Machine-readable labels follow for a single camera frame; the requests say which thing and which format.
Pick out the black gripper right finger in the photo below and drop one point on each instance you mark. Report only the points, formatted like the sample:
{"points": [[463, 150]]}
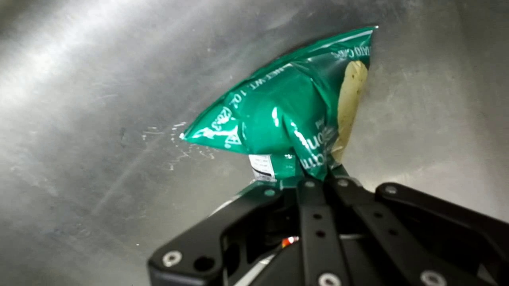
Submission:
{"points": [[427, 241]]}

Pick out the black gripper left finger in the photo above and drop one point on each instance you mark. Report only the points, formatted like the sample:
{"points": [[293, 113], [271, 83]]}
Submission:
{"points": [[268, 236]]}

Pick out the green chip packet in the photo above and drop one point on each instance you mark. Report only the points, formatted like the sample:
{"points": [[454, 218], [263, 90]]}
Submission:
{"points": [[295, 115]]}

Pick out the stainless steel double sink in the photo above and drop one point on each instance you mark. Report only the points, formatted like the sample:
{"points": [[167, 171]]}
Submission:
{"points": [[94, 96]]}

